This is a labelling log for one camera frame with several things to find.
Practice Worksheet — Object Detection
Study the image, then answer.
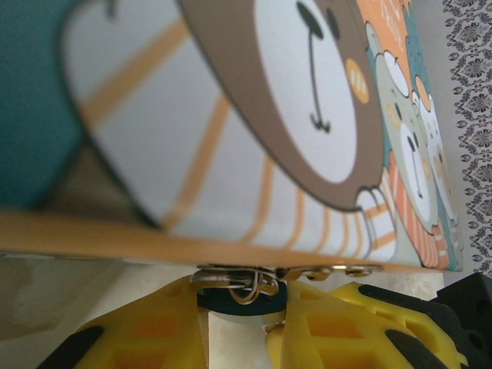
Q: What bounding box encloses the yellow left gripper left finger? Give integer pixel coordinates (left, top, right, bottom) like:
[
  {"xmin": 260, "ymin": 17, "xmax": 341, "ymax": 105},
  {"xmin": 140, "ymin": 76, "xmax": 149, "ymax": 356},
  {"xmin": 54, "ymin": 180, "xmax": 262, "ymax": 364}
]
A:
[{"xmin": 36, "ymin": 274, "xmax": 211, "ymax": 369}]

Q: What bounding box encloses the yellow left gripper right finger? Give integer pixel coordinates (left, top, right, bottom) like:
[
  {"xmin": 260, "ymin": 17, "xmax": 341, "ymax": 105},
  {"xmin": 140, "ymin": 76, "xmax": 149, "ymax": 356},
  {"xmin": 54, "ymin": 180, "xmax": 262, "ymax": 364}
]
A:
[{"xmin": 264, "ymin": 282, "xmax": 470, "ymax": 369}]

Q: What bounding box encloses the bear print tin box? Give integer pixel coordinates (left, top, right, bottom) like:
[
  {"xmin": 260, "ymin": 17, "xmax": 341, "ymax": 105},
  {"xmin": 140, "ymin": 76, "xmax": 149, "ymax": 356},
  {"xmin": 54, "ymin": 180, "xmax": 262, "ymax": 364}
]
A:
[{"xmin": 0, "ymin": 0, "xmax": 466, "ymax": 276}]

